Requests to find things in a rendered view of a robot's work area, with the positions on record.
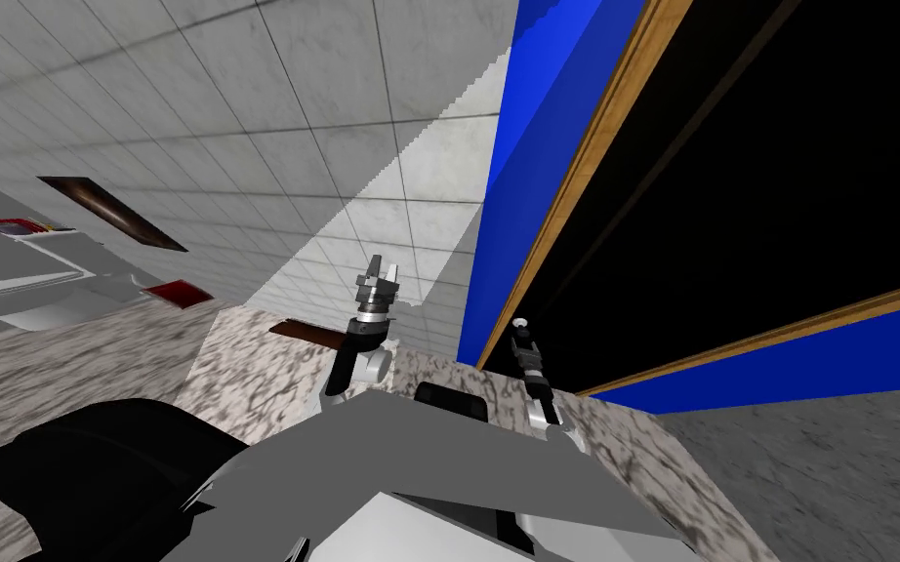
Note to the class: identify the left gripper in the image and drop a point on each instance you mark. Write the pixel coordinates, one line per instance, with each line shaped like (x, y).
(376, 295)

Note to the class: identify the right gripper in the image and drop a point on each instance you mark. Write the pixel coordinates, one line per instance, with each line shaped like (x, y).
(529, 357)

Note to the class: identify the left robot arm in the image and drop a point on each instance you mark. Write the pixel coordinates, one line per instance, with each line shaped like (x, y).
(106, 468)

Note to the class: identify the brown flat board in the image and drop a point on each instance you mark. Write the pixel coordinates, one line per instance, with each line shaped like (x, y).
(305, 332)

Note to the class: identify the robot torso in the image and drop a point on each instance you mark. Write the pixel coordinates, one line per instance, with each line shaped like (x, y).
(419, 468)

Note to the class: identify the red flat square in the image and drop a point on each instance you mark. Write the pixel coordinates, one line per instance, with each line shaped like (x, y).
(177, 293)

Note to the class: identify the dark brown rectangular panel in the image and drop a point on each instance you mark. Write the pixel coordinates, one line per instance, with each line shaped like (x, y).
(110, 212)

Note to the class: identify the grey shelf unit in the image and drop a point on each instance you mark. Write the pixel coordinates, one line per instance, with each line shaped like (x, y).
(20, 265)

